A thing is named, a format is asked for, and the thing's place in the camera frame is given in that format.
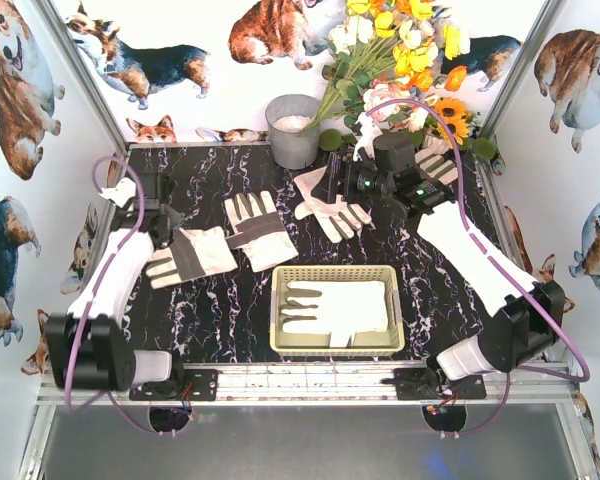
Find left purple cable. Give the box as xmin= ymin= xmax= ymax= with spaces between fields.
xmin=63 ymin=154 xmax=176 ymax=437

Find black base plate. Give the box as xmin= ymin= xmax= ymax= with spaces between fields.
xmin=129 ymin=369 xmax=219 ymax=402
xmin=382 ymin=367 xmax=487 ymax=400

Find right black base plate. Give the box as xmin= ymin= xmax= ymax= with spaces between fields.
xmin=382 ymin=367 xmax=487 ymax=400

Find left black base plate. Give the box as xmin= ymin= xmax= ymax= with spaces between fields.
xmin=129 ymin=369 xmax=219 ymax=402

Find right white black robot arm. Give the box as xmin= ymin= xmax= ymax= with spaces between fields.
xmin=308 ymin=133 xmax=565 ymax=381

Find small sunflower pot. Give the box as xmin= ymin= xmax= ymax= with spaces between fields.
xmin=421 ymin=97 xmax=481 ymax=154

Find beige plastic storage basket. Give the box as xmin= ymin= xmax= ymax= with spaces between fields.
xmin=269 ymin=265 xmax=405 ymax=357

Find artificial flower bouquet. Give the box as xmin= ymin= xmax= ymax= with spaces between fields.
xmin=308 ymin=1 xmax=471 ymax=131

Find white glove green fingertips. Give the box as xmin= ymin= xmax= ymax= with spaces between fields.
xmin=224 ymin=191 xmax=298 ymax=272

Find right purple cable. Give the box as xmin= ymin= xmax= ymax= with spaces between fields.
xmin=362 ymin=98 xmax=591 ymax=437

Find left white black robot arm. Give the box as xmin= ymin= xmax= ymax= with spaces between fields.
xmin=44 ymin=173 xmax=181 ymax=392

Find white glove with grey band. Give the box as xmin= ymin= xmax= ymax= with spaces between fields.
xmin=146 ymin=226 xmax=238 ymax=290

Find grey metal bucket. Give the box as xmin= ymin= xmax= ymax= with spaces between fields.
xmin=265 ymin=94 xmax=320 ymax=170

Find grey cuffed glove back right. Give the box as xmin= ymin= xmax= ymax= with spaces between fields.
xmin=415 ymin=149 xmax=458 ymax=185

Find aluminium front frame rail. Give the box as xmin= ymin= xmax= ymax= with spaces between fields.
xmin=35 ymin=362 xmax=580 ymax=407

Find purple cable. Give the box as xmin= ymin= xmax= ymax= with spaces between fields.
xmin=362 ymin=98 xmax=591 ymax=437
xmin=63 ymin=154 xmax=176 ymax=437

